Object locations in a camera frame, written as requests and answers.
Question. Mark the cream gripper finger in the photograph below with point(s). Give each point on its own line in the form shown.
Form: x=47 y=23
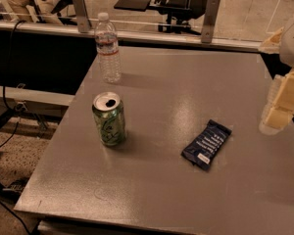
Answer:
x=272 y=44
x=279 y=109

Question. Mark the dark blue snack bar wrapper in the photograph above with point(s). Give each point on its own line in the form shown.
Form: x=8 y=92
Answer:
x=203 y=149

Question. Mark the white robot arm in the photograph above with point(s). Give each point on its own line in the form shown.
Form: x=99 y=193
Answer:
x=286 y=51

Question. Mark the black office chair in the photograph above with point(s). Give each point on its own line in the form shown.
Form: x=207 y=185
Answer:
x=178 y=12

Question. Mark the clear plastic water bottle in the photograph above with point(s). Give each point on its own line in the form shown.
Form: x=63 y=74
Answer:
x=107 y=46

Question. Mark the green soda can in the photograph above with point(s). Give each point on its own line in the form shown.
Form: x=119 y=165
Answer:
x=107 y=109

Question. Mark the person in beige clothes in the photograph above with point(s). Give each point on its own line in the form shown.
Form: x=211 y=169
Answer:
x=19 y=7

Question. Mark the right metal rail bracket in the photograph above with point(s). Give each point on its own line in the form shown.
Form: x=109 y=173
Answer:
x=209 y=22

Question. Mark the metal rail bracket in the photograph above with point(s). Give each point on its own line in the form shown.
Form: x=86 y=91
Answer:
x=209 y=22
x=82 y=19

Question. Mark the left metal rail bracket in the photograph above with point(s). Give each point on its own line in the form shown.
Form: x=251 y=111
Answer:
x=82 y=19

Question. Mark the metal rail bar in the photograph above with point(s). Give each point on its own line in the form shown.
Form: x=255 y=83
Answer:
x=147 y=37

